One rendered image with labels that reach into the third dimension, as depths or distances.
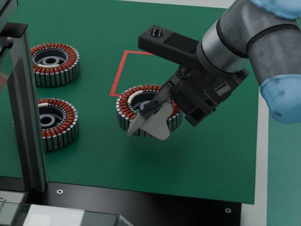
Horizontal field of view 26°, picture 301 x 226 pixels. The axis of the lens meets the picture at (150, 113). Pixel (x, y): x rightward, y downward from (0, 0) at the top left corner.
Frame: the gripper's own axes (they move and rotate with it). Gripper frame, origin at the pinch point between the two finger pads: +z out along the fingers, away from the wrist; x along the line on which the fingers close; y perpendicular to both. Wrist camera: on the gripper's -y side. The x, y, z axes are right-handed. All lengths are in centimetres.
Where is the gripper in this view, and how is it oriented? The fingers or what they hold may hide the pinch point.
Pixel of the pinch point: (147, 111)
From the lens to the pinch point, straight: 109.8
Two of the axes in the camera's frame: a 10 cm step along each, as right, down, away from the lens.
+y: 7.1, 7.1, -0.3
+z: -4.7, 4.9, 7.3
